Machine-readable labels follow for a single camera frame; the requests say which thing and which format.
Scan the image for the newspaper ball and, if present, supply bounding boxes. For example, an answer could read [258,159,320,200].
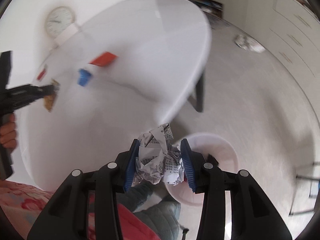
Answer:
[133,123,184,186]

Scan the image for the white plastic trash bin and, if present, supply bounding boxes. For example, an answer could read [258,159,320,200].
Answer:
[165,133,239,207]

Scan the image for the crumpled cloth on floor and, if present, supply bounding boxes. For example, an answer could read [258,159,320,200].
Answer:
[234,34,265,53]

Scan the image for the beige cabinet wall unit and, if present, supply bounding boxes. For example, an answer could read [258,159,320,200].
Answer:
[249,0,320,81]

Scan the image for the white card stand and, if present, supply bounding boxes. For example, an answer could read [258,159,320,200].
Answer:
[54,23,80,46]

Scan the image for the white round wall clock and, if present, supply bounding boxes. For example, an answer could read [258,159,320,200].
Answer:
[44,6,75,38]

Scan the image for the red white small box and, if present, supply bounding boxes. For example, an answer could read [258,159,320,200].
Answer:
[36,64,48,81]

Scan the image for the person legs grey trousers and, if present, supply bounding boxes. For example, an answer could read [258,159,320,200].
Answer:
[117,181,181,239]

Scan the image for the black metal rack legs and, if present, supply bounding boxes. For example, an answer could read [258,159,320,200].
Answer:
[289,161,319,217]

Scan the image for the red paper box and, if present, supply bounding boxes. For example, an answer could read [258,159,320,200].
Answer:
[89,51,118,67]

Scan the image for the person left hand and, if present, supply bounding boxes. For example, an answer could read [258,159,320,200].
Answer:
[0,114,17,151]

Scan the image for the black table leg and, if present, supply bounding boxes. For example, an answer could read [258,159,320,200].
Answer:
[188,72,205,113]

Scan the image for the pink patterned jacket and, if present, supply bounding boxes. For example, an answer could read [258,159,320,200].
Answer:
[1,177,159,239]

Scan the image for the brown snack wrapper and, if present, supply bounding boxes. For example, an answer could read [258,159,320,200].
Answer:
[44,79,60,112]

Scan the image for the blue paper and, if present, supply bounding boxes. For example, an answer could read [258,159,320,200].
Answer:
[78,68,92,87]

